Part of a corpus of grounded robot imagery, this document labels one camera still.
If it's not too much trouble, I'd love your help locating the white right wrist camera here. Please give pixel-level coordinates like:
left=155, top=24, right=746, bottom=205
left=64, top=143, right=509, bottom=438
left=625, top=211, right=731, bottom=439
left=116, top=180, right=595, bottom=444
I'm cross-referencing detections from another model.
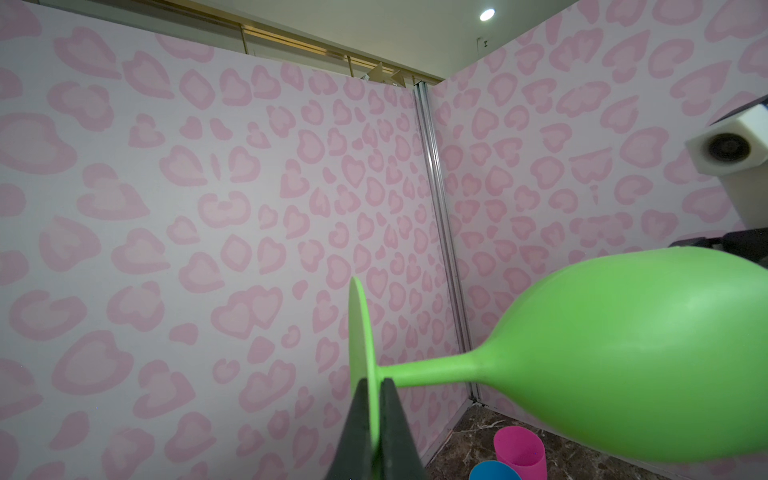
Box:
left=685, top=96, right=767, bottom=229

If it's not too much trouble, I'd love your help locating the blue wine glass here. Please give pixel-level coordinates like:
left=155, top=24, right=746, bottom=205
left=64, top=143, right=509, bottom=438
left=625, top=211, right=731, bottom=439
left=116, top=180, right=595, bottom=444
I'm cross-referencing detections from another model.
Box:
left=468, top=460, right=521, bottom=480

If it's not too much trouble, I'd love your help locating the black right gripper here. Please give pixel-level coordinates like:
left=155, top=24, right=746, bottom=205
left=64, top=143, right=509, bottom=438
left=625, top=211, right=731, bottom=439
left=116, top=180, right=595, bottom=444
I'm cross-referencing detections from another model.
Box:
left=669, top=228, right=768, bottom=268

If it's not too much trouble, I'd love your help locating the green wine glass front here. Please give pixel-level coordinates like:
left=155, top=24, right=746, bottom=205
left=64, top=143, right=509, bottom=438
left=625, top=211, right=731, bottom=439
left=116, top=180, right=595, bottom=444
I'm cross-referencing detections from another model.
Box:
left=348, top=246, right=767, bottom=463

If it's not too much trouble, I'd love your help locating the magenta wine glass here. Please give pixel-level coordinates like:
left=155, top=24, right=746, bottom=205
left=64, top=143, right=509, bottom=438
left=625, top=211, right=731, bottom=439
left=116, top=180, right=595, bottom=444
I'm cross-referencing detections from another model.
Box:
left=493, top=426, right=548, bottom=480

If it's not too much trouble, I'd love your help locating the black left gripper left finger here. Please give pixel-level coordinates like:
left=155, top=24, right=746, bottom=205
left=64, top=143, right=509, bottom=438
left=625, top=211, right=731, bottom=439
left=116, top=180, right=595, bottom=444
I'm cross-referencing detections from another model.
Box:
left=325, top=379, right=373, bottom=480

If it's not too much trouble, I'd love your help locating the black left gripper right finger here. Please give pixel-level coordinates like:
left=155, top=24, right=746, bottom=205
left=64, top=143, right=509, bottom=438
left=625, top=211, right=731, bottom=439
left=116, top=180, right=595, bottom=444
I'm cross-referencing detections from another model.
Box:
left=379, top=378, right=428, bottom=480

